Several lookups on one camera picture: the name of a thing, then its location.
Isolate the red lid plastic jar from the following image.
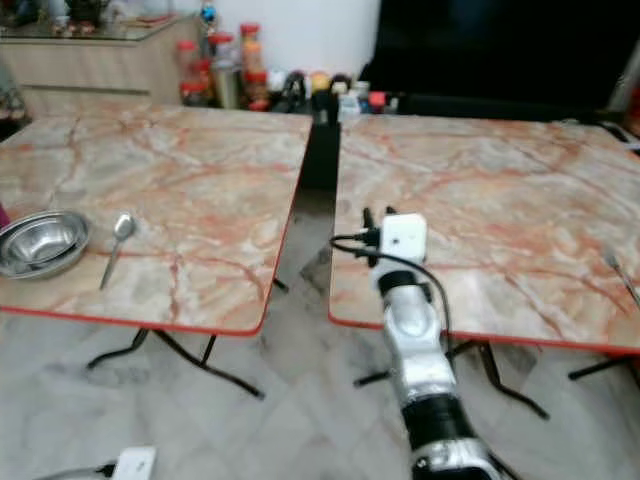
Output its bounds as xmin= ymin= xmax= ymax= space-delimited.
xmin=177 ymin=40 xmax=197 ymax=81
xmin=182 ymin=80 xmax=211 ymax=106
xmin=245 ymin=70 xmax=271 ymax=109
xmin=210 ymin=32 xmax=236 ymax=63

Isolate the small white box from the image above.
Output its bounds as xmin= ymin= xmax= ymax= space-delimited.
xmin=340 ymin=92 xmax=363 ymax=119

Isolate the silver metal spoon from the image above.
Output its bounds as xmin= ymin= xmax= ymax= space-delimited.
xmin=100 ymin=213 xmax=137 ymax=292

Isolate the stainless steel bowl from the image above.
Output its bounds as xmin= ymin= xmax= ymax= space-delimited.
xmin=0 ymin=210 xmax=92 ymax=281

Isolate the light wood cabinet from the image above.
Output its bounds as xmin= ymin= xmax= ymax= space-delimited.
xmin=0 ymin=15 xmax=206 ymax=116

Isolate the marble top folding table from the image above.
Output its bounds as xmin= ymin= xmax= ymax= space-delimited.
xmin=0 ymin=108 xmax=313 ymax=399
xmin=328 ymin=113 xmax=640 ymax=421

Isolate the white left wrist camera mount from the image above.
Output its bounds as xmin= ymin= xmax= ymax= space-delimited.
xmin=112 ymin=446 xmax=157 ymax=480

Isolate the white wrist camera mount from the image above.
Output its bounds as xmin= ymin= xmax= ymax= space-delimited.
xmin=112 ymin=446 xmax=157 ymax=480
xmin=378 ymin=213 xmax=429 ymax=263

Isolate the black television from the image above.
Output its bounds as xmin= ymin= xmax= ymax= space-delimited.
xmin=370 ymin=0 xmax=631 ymax=96

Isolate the black small figurine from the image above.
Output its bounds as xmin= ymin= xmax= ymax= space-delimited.
xmin=282 ymin=72 xmax=309 ymax=111

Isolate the silver metal fork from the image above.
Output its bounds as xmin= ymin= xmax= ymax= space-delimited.
xmin=603 ymin=250 xmax=640 ymax=309

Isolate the tall red lid jar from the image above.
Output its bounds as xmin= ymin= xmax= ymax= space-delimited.
xmin=240 ymin=22 xmax=264 ymax=73

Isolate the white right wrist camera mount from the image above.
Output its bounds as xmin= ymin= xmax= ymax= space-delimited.
xmin=378 ymin=213 xmax=429 ymax=263

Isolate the steel thermos flask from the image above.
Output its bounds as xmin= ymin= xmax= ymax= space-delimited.
xmin=212 ymin=62 xmax=241 ymax=109

